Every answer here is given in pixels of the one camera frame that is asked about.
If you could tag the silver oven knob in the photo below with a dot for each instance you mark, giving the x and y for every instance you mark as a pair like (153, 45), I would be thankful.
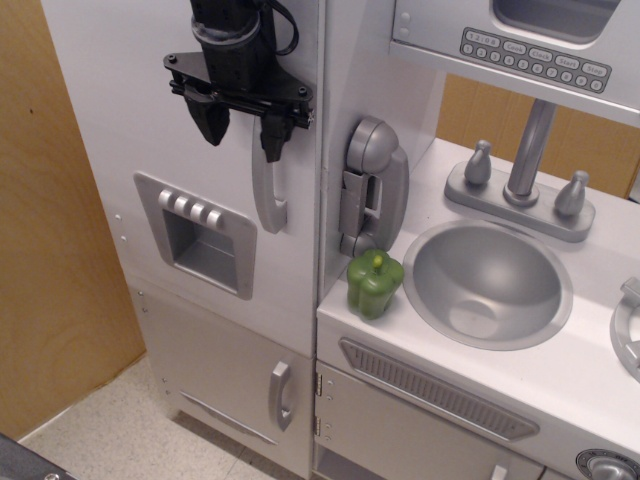
(599, 464)

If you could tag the silver lower freezer handle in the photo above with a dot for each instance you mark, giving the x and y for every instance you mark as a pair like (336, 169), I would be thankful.
(280, 415)

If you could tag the silver toy wall phone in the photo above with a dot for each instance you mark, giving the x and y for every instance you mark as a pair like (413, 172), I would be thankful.
(375, 189)

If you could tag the green toy bell pepper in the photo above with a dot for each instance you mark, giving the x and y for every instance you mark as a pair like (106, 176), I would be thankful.
(373, 278)

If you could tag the silver ice dispenser panel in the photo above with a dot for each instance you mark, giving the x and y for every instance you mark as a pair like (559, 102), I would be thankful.
(200, 237)

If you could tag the white lower freezer door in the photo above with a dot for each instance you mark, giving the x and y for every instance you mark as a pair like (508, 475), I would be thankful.
(218, 372)

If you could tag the silver round sink bowl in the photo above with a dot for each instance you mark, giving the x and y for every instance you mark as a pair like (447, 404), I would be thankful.
(487, 286)

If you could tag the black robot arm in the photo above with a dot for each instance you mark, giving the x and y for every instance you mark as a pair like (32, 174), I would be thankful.
(229, 22)

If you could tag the silver toy faucet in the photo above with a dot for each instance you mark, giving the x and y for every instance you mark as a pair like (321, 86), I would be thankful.
(516, 196)

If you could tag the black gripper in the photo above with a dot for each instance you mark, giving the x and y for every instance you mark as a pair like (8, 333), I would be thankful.
(246, 77)

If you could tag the white toy microwave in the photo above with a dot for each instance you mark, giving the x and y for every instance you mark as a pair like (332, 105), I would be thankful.
(579, 54)

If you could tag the black case corner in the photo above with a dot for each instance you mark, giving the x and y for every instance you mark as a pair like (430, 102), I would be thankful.
(18, 462)

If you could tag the silver vent grille panel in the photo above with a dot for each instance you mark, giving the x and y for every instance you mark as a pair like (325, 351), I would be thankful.
(437, 393)

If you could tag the silver fridge handle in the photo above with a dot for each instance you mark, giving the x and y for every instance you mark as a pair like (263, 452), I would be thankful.
(271, 211)

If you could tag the white fridge door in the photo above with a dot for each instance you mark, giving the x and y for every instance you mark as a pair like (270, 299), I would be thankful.
(111, 54)

